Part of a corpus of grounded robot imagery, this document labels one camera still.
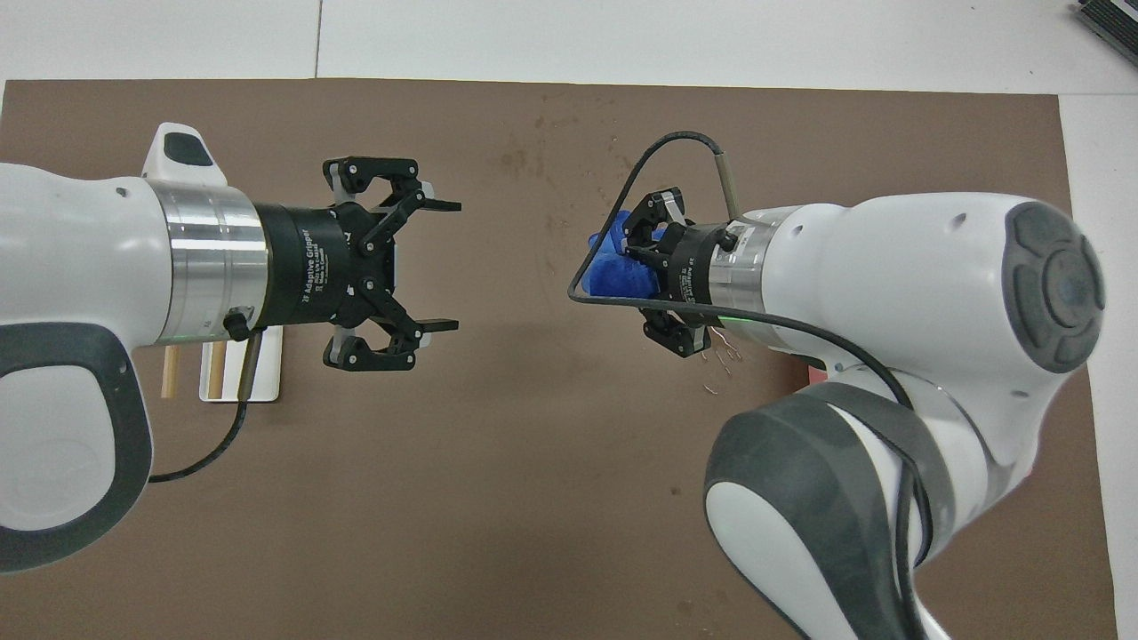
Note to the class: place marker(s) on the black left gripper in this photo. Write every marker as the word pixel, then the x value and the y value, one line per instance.
pixel 311 267

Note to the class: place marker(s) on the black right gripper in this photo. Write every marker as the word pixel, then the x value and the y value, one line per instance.
pixel 693 267

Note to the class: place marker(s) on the blue towel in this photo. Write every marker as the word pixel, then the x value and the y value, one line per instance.
pixel 618 267

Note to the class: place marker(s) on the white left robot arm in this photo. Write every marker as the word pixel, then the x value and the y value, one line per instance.
pixel 80 249

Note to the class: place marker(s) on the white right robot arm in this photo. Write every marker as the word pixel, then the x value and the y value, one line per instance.
pixel 889 284

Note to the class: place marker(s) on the white rack with wooden rods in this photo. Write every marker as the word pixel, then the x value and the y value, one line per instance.
pixel 267 364

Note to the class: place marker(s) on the pink plastic bin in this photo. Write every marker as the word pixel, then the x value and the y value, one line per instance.
pixel 811 371

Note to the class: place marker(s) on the brown table mat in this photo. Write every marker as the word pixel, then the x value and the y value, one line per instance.
pixel 533 489

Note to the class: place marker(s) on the grey ribbed device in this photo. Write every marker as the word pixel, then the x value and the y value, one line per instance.
pixel 1111 18

